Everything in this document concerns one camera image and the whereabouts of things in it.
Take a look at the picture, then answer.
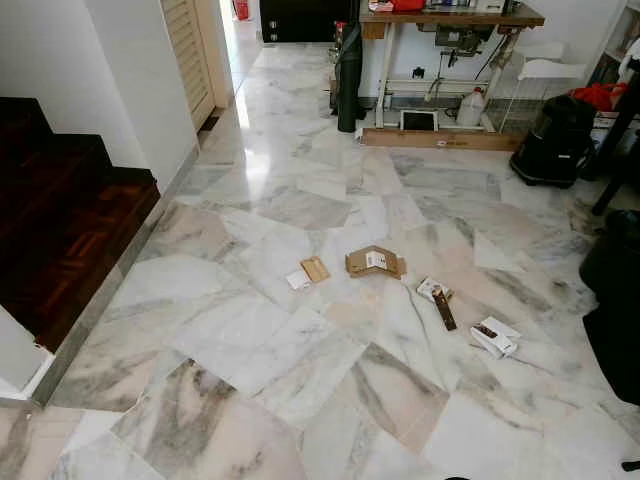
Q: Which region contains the small black bag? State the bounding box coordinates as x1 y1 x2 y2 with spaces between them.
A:
579 209 640 309

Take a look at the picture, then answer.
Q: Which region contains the large black bag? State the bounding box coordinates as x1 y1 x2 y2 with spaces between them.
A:
582 303 640 407

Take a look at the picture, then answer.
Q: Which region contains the black vacuum cleaner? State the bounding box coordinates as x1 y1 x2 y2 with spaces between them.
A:
509 95 599 189

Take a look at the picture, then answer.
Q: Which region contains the red plastic bag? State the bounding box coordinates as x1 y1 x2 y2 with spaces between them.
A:
569 82 630 112

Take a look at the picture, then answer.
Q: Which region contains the white box with dark print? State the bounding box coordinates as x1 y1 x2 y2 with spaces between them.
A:
469 316 523 360

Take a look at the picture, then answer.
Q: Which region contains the white plastic basket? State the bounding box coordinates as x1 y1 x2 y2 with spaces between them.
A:
517 57 589 82

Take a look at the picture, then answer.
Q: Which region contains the white and brown carton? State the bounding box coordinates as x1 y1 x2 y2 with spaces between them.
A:
416 277 459 333

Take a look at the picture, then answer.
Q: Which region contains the white plastic jug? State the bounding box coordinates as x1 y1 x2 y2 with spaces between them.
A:
456 87 488 128

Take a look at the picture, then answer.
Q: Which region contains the long wooden plank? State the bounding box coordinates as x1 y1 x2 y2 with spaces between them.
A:
359 127 525 153

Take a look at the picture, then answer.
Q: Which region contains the black sewing table pedal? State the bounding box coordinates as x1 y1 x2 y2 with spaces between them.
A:
399 109 439 133

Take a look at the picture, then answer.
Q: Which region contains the flattened brown cardboard box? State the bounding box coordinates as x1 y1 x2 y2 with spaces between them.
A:
345 245 408 281

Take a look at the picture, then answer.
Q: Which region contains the wooden top sewing table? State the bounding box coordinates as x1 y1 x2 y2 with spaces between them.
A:
358 0 547 136

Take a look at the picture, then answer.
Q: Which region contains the small tan card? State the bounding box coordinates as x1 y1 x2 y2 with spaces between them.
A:
300 256 332 285

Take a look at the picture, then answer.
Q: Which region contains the black rolled mat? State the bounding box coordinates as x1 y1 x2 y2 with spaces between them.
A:
334 20 364 134

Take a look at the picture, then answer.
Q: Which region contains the red handbag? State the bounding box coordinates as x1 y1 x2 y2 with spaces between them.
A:
367 0 427 12

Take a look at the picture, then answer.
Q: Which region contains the black cabinet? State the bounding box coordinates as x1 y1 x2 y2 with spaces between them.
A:
259 0 353 44

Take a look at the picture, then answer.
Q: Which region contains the louvered wooden door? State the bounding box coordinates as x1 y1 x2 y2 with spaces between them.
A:
160 0 217 130

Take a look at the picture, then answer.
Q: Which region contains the dark wooden staircase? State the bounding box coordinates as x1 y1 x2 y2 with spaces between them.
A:
0 97 161 353

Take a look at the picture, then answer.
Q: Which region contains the white wire cage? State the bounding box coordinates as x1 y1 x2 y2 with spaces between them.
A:
494 78 563 132

